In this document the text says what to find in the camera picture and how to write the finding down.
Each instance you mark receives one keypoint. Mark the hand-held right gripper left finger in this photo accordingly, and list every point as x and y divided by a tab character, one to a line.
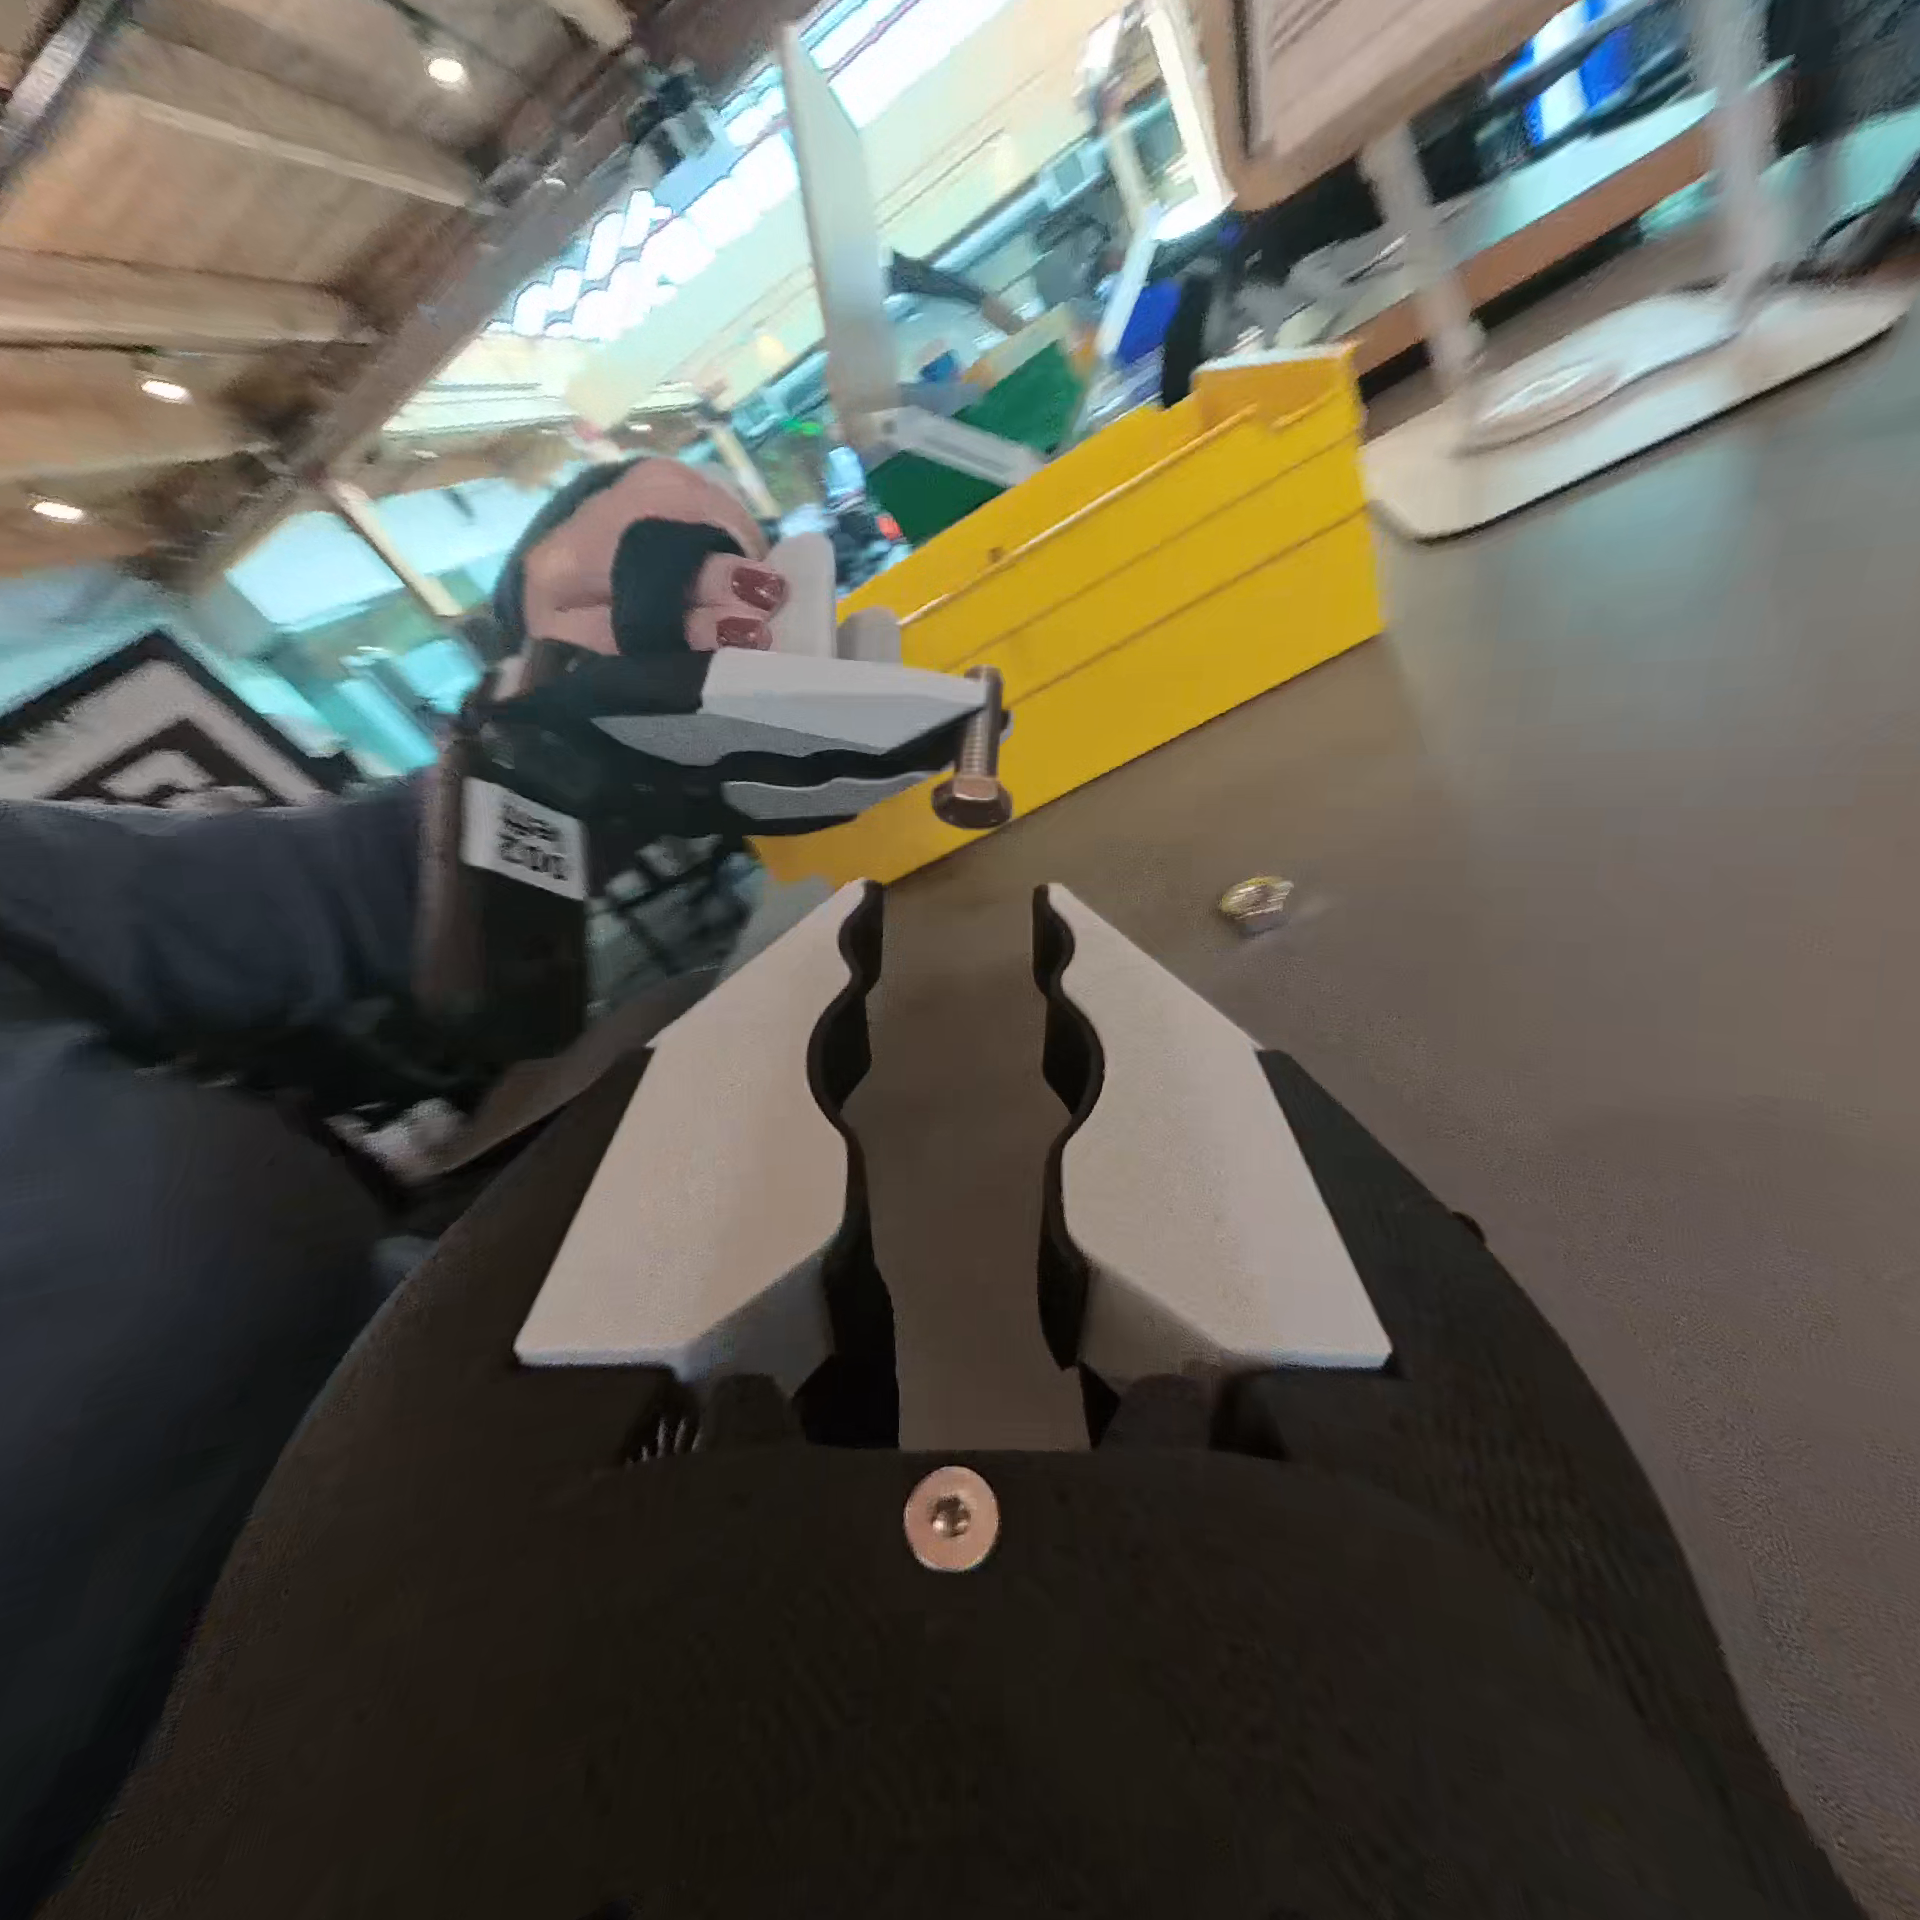
706	1200

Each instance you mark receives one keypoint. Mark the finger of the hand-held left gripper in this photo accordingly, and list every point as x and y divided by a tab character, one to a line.
839	687
811	803

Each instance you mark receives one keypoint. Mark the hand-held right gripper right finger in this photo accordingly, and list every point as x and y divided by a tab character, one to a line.
1214	1200

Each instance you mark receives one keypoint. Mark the steel hex bolt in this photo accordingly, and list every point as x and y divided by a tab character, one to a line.
974	750

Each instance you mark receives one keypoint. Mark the steel hex nut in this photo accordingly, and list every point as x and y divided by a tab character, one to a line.
1258	907

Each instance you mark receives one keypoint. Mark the yellow plastic bin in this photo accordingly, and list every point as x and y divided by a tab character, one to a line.
1172	599

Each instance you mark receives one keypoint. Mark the person's left forearm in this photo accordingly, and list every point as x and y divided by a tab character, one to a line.
225	915

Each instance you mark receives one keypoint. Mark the person's left hand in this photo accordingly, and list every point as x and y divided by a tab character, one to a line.
580	570

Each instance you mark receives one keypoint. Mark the green plastic bin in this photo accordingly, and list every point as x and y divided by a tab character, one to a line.
974	422

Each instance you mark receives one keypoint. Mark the black white marker board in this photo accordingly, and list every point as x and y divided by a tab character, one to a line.
150	735

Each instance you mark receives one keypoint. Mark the white document stand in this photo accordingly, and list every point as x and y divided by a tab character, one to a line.
1622	389

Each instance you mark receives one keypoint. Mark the wood edged desk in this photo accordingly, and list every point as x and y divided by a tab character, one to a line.
1575	226

